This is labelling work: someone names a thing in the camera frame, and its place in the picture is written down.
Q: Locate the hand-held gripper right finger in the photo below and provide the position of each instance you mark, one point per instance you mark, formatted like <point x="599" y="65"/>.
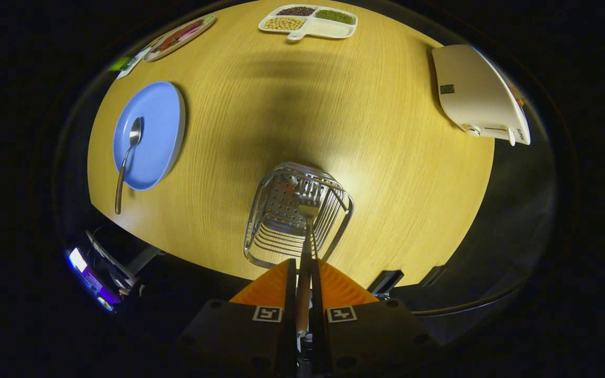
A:
<point x="318" y="341"/>

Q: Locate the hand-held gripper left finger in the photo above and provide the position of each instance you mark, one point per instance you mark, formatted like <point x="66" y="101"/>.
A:
<point x="289" y="341"/>

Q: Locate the laptop with lit screen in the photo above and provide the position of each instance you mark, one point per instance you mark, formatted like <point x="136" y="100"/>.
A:
<point x="92" y="278"/>

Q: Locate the blue round plate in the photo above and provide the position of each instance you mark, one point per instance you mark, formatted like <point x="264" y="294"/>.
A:
<point x="158" y="131"/>

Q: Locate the cream white toaster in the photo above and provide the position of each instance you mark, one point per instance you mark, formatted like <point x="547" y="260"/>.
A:
<point x="476" y="94"/>

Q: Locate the white divided tray with beans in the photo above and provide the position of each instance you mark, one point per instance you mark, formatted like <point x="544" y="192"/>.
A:
<point x="329" y="29"/>

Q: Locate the white square coaster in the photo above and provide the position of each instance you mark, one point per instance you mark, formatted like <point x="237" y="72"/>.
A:
<point x="135" y="60"/>

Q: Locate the oval plate with food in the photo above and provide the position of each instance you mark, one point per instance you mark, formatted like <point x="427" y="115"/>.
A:
<point x="176" y="38"/>

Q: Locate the clear bottle with green label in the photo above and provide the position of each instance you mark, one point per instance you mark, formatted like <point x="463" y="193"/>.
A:
<point x="118" y="64"/>

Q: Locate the black table bracket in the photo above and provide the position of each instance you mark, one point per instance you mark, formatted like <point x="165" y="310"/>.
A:
<point x="385" y="282"/>
<point x="432" y="275"/>

